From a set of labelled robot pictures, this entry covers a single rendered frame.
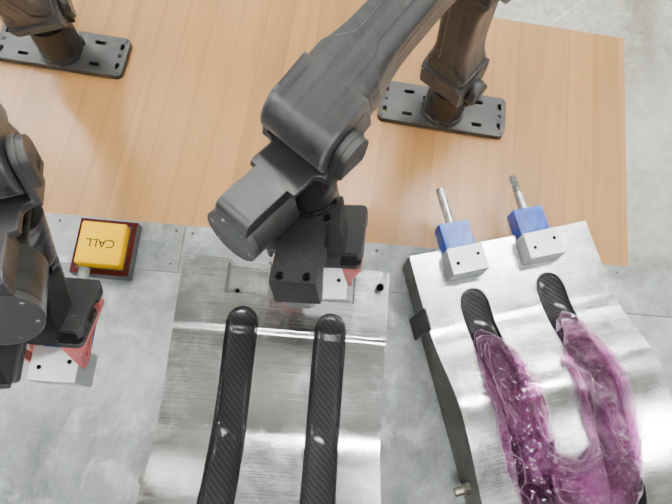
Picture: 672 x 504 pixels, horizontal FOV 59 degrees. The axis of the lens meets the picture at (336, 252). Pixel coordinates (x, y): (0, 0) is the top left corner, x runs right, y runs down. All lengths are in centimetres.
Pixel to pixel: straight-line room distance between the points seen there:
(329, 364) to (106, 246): 34
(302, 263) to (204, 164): 41
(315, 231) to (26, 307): 25
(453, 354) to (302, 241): 30
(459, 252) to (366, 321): 16
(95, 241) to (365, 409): 42
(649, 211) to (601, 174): 103
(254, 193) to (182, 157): 44
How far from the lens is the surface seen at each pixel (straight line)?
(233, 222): 49
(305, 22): 105
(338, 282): 68
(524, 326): 81
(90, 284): 64
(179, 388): 74
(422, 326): 79
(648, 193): 206
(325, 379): 73
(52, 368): 69
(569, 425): 78
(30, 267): 52
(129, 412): 84
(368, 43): 49
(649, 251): 199
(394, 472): 82
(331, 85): 48
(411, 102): 96
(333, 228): 56
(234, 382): 73
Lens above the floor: 161
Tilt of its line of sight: 71 degrees down
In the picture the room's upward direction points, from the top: 11 degrees clockwise
